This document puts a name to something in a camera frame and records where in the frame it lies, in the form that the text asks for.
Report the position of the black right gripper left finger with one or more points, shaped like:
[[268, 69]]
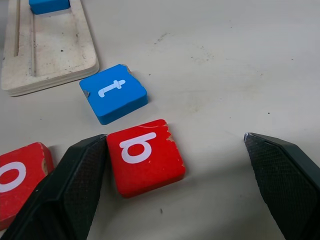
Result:
[[67, 190]]

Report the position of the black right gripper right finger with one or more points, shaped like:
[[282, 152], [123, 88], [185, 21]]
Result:
[[287, 180]]

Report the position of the red letter o block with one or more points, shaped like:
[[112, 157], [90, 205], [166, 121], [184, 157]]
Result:
[[20, 175]]

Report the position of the red letter b block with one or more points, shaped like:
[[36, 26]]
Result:
[[146, 160]]

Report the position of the blue letter t block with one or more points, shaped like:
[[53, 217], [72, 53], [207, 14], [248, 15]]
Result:
[[113, 93]]

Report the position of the light wooden letter tray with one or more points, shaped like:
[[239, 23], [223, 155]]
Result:
[[53, 47]]

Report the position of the blue letter block in tray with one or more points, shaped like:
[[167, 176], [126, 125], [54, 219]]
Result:
[[49, 5]]

